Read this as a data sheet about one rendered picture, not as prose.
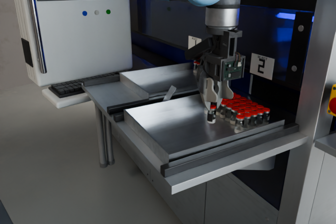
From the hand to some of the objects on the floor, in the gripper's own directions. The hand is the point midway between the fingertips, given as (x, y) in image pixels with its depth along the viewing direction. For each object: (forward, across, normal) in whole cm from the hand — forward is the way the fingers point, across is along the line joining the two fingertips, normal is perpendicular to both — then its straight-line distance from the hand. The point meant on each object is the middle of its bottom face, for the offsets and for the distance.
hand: (211, 103), depth 77 cm
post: (+95, +22, -15) cm, 98 cm away
